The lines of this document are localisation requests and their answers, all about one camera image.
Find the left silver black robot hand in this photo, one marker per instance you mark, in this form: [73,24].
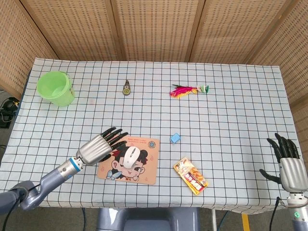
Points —
[95,150]

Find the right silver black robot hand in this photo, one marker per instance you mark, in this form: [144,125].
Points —
[292,172]

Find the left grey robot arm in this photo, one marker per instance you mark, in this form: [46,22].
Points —
[53,175]

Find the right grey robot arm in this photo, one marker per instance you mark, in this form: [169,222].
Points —
[299,211]

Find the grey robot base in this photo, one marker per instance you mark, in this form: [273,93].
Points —
[144,220]

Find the orange cartoon girl mouse pad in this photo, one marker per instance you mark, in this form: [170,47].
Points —
[149,168]

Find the white black-grid tablecloth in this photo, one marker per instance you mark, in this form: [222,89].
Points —
[154,115]

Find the olive correction tape dispenser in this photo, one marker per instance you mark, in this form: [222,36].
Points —
[125,88]

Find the green plastic bucket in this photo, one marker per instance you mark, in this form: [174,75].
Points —
[54,89]

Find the blue and white cube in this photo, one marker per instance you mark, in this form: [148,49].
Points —
[175,138]

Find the white table leg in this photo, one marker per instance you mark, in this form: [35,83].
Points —
[214,220]

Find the yellow curry sauce box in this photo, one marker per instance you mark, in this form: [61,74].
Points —
[192,176]

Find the colourful feather shuttlecock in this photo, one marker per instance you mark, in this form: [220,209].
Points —
[180,92]

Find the woven bamboo folding screen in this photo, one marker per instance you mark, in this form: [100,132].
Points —
[154,29]

